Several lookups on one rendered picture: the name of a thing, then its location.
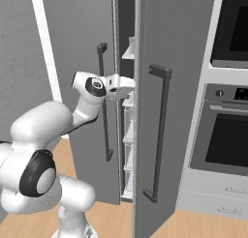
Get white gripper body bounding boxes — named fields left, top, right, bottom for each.
left=107, top=74, right=137, bottom=102

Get white fridge interior shelves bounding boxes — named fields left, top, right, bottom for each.
left=120, top=36, right=137, bottom=200

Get steel built-in oven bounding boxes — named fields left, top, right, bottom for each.
left=189, top=83, right=248, bottom=177

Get black microwave oven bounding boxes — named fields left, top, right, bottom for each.
left=209, top=0, right=248, bottom=70

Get white drawer front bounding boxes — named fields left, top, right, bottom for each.
left=174, top=189, right=248, bottom=223
left=179, top=167, right=248, bottom=198

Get short dark fridge door handle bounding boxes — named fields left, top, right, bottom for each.
left=97, top=42, right=114, bottom=163

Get grey fridge door with short handle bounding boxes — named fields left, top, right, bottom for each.
left=40, top=0, right=122, bottom=206

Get long dark fridge door handle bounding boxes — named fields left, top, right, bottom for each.
left=141, top=63, right=173, bottom=204

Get grey fridge door with long handle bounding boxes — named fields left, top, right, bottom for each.
left=131, top=0, right=217, bottom=238

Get steel oven door handle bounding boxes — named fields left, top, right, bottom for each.
left=208, top=104, right=248, bottom=117

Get curved drawer handle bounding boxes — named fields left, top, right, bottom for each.
left=225, top=185, right=248, bottom=194
left=217, top=206, right=243, bottom=216

